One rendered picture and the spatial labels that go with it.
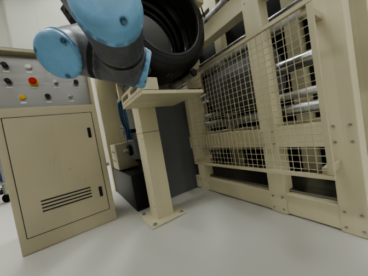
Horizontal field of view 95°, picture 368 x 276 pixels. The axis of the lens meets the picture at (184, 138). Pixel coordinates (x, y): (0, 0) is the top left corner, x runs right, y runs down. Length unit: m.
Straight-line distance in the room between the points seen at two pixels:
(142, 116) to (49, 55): 0.82
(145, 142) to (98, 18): 0.97
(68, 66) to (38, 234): 1.24
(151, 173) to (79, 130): 0.61
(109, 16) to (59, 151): 1.21
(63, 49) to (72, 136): 1.04
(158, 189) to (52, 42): 1.02
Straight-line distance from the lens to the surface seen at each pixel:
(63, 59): 0.43
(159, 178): 1.23
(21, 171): 1.44
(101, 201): 1.48
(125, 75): 0.39
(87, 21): 0.28
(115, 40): 0.29
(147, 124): 1.19
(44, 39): 0.44
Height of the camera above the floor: 0.59
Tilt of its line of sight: 2 degrees down
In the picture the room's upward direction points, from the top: 10 degrees counter-clockwise
